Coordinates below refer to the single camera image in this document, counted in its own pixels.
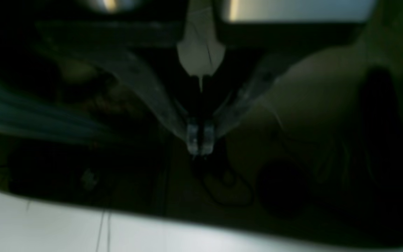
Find aluminium frame rail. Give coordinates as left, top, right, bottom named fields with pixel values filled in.
left=0, top=83, right=121, bottom=145

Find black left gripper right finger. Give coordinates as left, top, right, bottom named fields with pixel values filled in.
left=201, top=0, right=382, bottom=156

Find black floor cables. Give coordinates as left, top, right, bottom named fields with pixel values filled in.
left=191, top=140, right=258, bottom=207

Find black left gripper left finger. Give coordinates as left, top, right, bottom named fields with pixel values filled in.
left=27, top=0, right=202, bottom=156

